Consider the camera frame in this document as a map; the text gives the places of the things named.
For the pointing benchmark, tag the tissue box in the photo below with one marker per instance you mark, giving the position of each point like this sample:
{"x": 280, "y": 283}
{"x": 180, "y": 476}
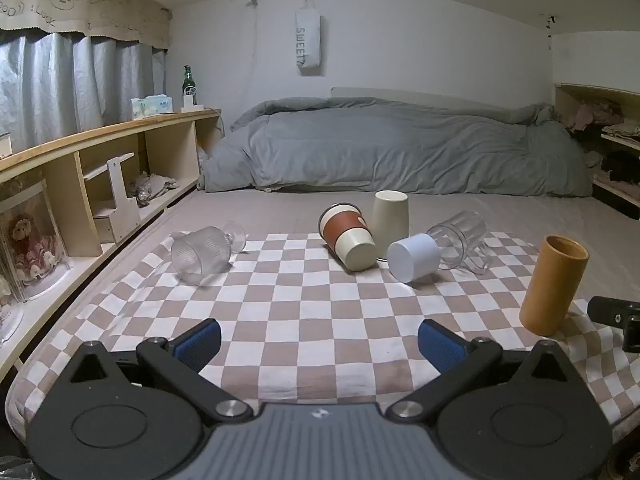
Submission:
{"x": 150, "y": 107}

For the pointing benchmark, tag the grey rag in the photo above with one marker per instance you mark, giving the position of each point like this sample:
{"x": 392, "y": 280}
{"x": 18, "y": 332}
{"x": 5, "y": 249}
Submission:
{"x": 157, "y": 185}

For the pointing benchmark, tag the pink folded clothes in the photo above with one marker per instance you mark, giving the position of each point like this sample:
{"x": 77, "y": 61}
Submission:
{"x": 590, "y": 115}

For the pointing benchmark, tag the small wooden stool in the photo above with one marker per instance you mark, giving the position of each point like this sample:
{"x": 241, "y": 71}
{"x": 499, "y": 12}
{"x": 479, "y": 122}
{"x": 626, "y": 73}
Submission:
{"x": 120, "y": 207}

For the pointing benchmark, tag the ribbed glass goblet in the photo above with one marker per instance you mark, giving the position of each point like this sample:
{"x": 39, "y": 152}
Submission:
{"x": 200, "y": 257}

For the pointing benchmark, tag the tall orange cup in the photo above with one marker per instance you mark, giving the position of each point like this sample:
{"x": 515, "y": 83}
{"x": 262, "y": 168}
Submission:
{"x": 550, "y": 290}

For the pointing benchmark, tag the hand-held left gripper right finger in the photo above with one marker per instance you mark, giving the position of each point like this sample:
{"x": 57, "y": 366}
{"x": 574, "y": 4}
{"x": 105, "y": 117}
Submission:
{"x": 441, "y": 346}

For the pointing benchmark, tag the green glass bottle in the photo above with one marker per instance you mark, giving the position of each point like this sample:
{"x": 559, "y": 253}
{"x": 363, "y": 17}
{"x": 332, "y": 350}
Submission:
{"x": 188, "y": 80}

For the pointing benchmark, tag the grey duvet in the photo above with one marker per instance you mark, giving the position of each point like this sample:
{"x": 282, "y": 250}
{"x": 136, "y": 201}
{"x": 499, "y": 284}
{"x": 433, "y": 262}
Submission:
{"x": 390, "y": 145}

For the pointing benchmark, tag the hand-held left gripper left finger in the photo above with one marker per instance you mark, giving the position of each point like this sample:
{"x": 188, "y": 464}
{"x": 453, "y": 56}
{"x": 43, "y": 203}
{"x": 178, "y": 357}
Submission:
{"x": 199, "y": 344}

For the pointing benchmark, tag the checkered cloth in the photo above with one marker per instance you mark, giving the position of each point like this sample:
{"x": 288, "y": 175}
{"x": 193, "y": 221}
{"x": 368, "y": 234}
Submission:
{"x": 310, "y": 300}

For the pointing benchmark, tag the white hanging bag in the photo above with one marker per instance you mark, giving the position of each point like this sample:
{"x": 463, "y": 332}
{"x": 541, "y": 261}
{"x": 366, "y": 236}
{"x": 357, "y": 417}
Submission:
{"x": 307, "y": 35}

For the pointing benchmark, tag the brown and cream cup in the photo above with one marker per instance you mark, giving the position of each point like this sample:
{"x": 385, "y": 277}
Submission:
{"x": 340, "y": 230}

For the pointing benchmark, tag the plush toy in box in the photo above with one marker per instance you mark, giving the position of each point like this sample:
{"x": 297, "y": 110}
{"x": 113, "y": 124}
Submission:
{"x": 42, "y": 200}

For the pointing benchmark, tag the wooden clothes shelf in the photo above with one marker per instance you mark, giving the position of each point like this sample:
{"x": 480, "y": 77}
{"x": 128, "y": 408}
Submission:
{"x": 575, "y": 91}

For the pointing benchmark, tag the dark folded clothes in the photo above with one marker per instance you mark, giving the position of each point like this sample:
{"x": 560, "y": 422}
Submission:
{"x": 620, "y": 167}

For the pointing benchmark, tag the clear glass mug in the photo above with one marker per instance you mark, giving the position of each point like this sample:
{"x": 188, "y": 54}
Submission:
{"x": 462, "y": 235}

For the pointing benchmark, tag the grey curtain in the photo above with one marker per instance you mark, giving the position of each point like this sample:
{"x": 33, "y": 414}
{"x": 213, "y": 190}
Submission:
{"x": 50, "y": 85}

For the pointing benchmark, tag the wooden bedside shelf unit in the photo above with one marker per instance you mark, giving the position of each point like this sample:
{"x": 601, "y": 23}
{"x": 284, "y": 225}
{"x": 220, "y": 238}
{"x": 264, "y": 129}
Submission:
{"x": 165, "y": 147}

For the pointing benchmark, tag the white cup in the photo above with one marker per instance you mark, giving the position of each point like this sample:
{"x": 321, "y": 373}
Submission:
{"x": 417, "y": 256}

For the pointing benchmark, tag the beige valance with drawings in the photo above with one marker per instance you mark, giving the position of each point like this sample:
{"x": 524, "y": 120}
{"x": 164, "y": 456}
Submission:
{"x": 75, "y": 5}

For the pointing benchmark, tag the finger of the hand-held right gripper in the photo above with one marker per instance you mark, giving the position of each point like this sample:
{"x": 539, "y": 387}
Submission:
{"x": 612, "y": 312}

